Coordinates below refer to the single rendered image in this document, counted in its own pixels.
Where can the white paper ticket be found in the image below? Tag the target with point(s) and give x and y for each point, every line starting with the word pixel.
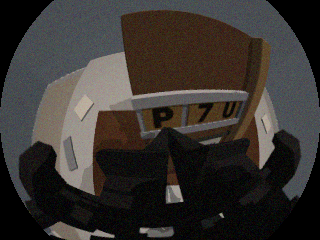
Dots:
pixel 213 141

